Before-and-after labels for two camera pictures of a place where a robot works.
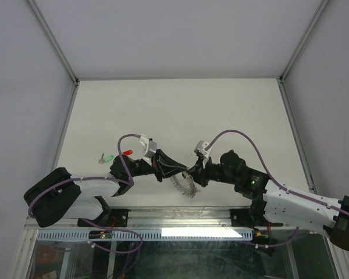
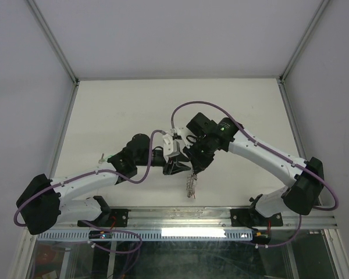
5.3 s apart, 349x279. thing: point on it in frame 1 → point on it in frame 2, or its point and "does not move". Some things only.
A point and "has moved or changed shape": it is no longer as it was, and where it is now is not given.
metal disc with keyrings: x=192 y=192 has moved or changed shape
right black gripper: x=198 y=172 → x=198 y=165
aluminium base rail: x=208 y=218 does not move
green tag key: x=102 y=161 does not move
